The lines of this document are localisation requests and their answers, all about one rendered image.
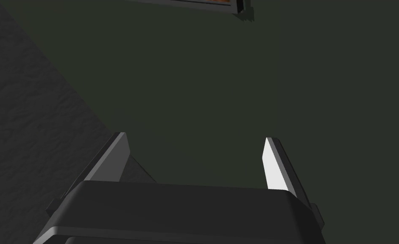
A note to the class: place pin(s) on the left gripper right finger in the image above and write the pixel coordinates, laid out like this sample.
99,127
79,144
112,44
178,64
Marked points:
276,169

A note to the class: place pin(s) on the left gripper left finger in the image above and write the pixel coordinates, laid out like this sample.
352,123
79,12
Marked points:
109,162

